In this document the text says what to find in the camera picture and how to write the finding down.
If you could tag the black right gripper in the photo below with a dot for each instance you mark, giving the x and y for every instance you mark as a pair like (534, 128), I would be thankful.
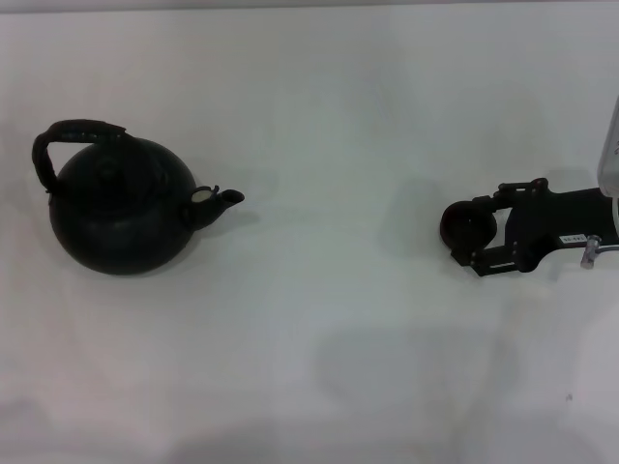
(556, 212)

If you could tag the small dark brown teacup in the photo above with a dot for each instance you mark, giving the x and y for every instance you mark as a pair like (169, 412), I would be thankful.
(464, 227)

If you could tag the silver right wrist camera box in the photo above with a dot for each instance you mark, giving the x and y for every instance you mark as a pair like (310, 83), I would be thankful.
(610, 154)

